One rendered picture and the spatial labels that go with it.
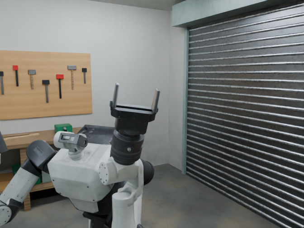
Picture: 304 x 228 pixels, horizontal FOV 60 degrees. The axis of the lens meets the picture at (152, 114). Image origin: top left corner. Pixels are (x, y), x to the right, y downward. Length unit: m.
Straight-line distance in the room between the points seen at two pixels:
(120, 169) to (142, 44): 3.82
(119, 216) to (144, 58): 3.82
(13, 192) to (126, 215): 0.57
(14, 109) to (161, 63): 2.40
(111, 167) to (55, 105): 3.31
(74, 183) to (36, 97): 2.98
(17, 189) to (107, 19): 3.40
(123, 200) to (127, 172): 0.08
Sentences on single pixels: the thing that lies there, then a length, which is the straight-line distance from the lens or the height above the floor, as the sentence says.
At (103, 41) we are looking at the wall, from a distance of 4.22.
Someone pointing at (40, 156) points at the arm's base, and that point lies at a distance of 1.21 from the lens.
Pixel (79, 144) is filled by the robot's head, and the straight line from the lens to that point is 1.00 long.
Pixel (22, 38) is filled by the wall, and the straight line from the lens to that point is 4.00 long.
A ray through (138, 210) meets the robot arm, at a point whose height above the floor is 1.20.
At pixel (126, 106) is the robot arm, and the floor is 1.58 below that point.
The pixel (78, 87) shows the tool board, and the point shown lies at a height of 1.45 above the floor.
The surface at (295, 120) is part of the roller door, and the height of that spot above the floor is 1.19.
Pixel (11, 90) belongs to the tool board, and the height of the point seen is 1.44.
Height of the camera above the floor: 1.66
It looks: 9 degrees down
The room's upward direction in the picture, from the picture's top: straight up
